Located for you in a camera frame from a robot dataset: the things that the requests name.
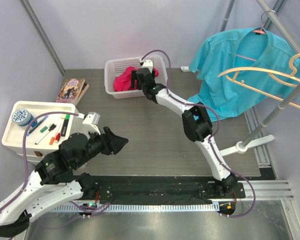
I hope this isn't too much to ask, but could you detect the wooden hanger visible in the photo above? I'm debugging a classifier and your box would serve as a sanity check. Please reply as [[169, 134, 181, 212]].
[[217, 52, 300, 113]]

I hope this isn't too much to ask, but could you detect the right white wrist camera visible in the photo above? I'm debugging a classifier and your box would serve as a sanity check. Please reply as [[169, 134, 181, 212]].
[[140, 59, 154, 73]]

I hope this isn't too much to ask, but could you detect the green cap marker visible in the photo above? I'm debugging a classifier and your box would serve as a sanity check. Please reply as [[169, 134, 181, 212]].
[[40, 126, 48, 133]]

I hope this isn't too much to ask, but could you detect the red marker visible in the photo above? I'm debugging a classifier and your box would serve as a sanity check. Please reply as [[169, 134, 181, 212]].
[[54, 133, 61, 143]]

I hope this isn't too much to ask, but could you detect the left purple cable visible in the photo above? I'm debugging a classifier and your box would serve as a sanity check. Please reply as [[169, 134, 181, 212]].
[[0, 112, 111, 231]]

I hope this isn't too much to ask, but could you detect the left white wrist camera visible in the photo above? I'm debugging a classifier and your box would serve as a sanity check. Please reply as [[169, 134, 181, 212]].
[[80, 112, 101, 137]]

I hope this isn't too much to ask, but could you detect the black cap marker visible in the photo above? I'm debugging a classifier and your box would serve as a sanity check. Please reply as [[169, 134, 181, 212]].
[[34, 124, 57, 145]]

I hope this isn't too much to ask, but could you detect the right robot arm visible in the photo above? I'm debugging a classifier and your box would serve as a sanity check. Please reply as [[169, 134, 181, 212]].
[[131, 67, 245, 198]]

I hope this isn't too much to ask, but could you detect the orange marker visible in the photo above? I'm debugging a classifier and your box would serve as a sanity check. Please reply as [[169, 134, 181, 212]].
[[49, 136, 56, 145]]

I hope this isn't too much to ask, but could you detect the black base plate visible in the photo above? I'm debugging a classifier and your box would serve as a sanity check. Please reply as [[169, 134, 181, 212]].
[[80, 175, 246, 206]]

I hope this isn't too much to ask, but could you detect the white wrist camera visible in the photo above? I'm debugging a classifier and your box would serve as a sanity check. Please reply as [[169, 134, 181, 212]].
[[140, 59, 154, 73], [80, 112, 101, 137]]

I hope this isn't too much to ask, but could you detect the blue pen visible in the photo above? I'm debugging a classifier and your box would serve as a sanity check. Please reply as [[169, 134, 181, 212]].
[[26, 115, 49, 136]]

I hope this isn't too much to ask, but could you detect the pink t shirt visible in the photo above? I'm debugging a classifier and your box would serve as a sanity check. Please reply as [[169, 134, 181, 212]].
[[113, 66, 160, 92]]

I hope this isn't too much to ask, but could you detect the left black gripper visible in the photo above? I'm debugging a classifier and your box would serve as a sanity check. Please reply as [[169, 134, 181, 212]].
[[74, 125, 129, 168]]

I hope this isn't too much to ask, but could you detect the illustrated book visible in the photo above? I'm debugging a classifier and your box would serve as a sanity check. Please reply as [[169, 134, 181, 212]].
[[55, 78, 89, 106]]

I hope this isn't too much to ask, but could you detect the blue t shirt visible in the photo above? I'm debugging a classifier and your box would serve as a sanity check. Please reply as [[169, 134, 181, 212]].
[[188, 27, 300, 121]]

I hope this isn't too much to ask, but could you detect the white plastic basket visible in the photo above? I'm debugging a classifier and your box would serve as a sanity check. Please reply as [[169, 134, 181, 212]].
[[104, 55, 168, 99]]

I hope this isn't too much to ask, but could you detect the white drawer organizer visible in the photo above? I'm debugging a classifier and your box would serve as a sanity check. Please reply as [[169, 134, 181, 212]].
[[1, 101, 83, 165]]

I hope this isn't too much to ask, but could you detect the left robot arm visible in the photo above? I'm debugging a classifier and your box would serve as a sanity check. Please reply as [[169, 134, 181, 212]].
[[0, 127, 129, 238]]

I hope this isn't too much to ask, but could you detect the black green marker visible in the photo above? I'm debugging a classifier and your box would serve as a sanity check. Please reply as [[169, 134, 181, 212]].
[[60, 114, 70, 137]]

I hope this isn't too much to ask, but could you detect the white slotted cable duct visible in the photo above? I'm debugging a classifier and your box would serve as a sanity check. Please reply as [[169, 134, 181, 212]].
[[34, 202, 220, 213]]

